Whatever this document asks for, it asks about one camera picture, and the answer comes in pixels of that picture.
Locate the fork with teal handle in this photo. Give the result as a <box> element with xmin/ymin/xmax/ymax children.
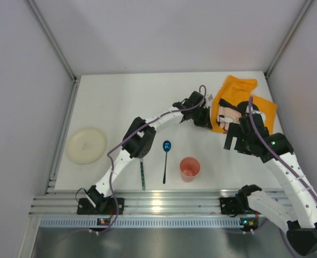
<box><xmin>139</xmin><ymin>159</ymin><xmax>146</xmax><ymax>191</ymax></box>

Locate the aluminium mounting rail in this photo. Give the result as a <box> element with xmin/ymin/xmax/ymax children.
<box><xmin>29</xmin><ymin>190</ymin><xmax>237</xmax><ymax>216</ymax></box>

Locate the orange cartoon mouse cloth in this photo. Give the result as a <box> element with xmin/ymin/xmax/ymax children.
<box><xmin>210</xmin><ymin>75</ymin><xmax>277</xmax><ymax>133</ymax></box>

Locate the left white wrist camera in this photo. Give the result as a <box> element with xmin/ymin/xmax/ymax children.
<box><xmin>205</xmin><ymin>94</ymin><xmax>214</xmax><ymax>107</ymax></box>

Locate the perforated grey cable duct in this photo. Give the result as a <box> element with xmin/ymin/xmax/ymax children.
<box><xmin>40</xmin><ymin>217</ymin><xmax>258</xmax><ymax>228</ymax></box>

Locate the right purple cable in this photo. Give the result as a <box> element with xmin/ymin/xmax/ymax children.
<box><xmin>248</xmin><ymin>96</ymin><xmax>317</xmax><ymax>256</ymax></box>

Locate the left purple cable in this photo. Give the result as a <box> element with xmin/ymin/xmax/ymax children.
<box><xmin>107</xmin><ymin>85</ymin><xmax>208</xmax><ymax>235</ymax></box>

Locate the cream round plate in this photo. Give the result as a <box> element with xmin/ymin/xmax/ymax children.
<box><xmin>65</xmin><ymin>127</ymin><xmax>108</xmax><ymax>164</ymax></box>

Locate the pink plastic cup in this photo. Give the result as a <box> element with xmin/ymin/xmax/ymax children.
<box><xmin>180</xmin><ymin>157</ymin><xmax>201</xmax><ymax>183</ymax></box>

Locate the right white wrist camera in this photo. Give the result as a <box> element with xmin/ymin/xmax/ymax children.
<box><xmin>252</xmin><ymin>110</ymin><xmax>266</xmax><ymax>122</ymax></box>

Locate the blue metallic spoon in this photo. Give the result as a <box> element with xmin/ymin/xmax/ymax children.
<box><xmin>163</xmin><ymin>140</ymin><xmax>172</xmax><ymax>184</ymax></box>

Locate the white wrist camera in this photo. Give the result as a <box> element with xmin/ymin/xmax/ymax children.
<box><xmin>252</xmin><ymin>110</ymin><xmax>266</xmax><ymax>122</ymax></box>
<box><xmin>205</xmin><ymin>94</ymin><xmax>214</xmax><ymax>107</ymax></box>

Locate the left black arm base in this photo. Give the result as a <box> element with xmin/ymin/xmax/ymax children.
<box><xmin>77</xmin><ymin>197</ymin><xmax>117</xmax><ymax>215</ymax></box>

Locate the purple cable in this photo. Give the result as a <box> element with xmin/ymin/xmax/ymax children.
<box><xmin>248</xmin><ymin>96</ymin><xmax>317</xmax><ymax>256</ymax></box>
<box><xmin>107</xmin><ymin>85</ymin><xmax>208</xmax><ymax>235</ymax></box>

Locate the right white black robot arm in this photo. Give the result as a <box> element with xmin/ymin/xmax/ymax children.
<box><xmin>224</xmin><ymin>114</ymin><xmax>317</xmax><ymax>256</ymax></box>

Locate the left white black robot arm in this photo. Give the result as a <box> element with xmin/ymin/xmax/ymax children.
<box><xmin>86</xmin><ymin>91</ymin><xmax>213</xmax><ymax>210</ymax></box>

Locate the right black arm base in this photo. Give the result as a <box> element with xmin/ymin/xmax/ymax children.
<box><xmin>219</xmin><ymin>197</ymin><xmax>255</xmax><ymax>217</ymax></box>

